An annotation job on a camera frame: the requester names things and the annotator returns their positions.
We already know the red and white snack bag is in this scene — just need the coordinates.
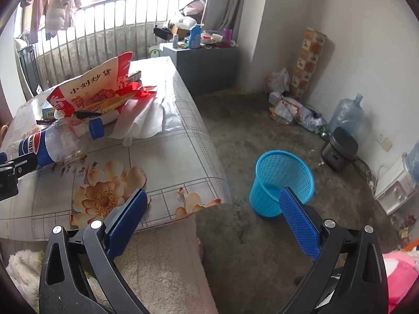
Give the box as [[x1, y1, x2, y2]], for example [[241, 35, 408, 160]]
[[46, 52, 135, 118]]

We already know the pile of floor litter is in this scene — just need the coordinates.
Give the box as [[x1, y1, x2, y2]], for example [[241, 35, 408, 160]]
[[268, 92, 328, 134]]

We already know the small red wrapper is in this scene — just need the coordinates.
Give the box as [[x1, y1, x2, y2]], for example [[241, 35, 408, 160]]
[[126, 82, 158, 98]]

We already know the white tissue paper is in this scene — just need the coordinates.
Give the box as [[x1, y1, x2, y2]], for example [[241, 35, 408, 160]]
[[116, 96, 179, 146]]

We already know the yellow wrapper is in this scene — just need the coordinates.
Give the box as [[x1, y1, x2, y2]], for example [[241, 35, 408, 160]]
[[101, 93, 136, 112]]

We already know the grey cabinet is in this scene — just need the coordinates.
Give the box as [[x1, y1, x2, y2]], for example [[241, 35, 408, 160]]
[[163, 44, 239, 97]]

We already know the large clear water jug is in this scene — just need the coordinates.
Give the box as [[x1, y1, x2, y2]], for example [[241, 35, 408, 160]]
[[328, 93, 365, 136]]

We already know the white fluffy cloth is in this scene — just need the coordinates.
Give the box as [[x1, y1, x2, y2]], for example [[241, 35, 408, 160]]
[[5, 217, 218, 314]]

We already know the black rack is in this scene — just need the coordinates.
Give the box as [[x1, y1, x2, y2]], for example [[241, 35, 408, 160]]
[[16, 45, 43, 97]]

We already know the black rice cooker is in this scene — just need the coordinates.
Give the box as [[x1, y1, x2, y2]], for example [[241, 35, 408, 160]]
[[321, 127, 358, 172]]

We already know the metal window railing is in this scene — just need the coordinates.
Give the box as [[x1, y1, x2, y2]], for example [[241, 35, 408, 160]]
[[15, 0, 203, 86]]

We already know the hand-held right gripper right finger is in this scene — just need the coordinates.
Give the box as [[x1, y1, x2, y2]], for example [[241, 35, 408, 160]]
[[278, 186, 389, 314]]

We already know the floral tablecloth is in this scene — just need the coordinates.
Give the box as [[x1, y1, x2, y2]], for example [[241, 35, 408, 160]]
[[0, 55, 231, 243]]

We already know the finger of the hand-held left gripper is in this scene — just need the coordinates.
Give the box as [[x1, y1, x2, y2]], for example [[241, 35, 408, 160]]
[[0, 152, 39, 179]]

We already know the blue plastic wastebasket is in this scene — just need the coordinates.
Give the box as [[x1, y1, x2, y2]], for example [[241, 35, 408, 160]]
[[249, 150, 315, 218]]

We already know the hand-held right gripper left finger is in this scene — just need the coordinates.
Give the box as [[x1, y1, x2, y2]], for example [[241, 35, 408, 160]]
[[38, 188, 151, 314]]

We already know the wall socket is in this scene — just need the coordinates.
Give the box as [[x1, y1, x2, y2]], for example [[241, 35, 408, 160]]
[[376, 134, 393, 152]]

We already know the clear plastic bottle blue label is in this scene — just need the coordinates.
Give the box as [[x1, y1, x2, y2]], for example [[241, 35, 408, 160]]
[[7, 116, 105, 169]]

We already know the black power cable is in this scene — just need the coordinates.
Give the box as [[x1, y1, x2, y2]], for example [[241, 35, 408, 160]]
[[352, 155, 377, 188]]

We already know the patterned rolled mat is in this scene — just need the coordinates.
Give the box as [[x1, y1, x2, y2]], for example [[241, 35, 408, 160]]
[[290, 28, 328, 100]]

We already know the white appliance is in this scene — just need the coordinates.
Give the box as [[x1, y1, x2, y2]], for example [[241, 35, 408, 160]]
[[373, 152, 419, 215]]

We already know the black marker pen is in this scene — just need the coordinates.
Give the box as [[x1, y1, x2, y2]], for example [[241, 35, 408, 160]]
[[74, 110, 102, 120]]

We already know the beige hanging puffer coat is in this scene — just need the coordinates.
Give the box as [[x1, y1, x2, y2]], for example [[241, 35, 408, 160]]
[[44, 0, 82, 36]]

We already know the pink hanging garment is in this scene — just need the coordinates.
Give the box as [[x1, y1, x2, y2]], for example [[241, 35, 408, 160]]
[[20, 0, 49, 44]]

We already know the white plastic bag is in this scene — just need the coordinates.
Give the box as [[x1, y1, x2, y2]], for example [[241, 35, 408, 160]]
[[267, 68, 291, 94]]

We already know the blue detergent bottle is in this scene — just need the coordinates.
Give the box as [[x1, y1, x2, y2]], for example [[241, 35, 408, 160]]
[[189, 24, 202, 49]]

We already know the white cylindrical tube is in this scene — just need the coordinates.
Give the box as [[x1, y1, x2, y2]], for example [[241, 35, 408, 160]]
[[98, 109, 120, 125]]

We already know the pile of household clutter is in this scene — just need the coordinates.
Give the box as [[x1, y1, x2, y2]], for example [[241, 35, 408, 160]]
[[153, 0, 239, 50]]

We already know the pink cloth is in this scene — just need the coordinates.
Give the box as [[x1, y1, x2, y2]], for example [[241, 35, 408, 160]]
[[381, 252, 419, 313]]

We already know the small teal box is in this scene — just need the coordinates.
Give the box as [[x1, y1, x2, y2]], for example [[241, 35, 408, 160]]
[[41, 100, 66, 120]]

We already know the grey curtain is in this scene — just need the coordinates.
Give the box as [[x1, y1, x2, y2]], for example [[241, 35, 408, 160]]
[[198, 0, 249, 33]]

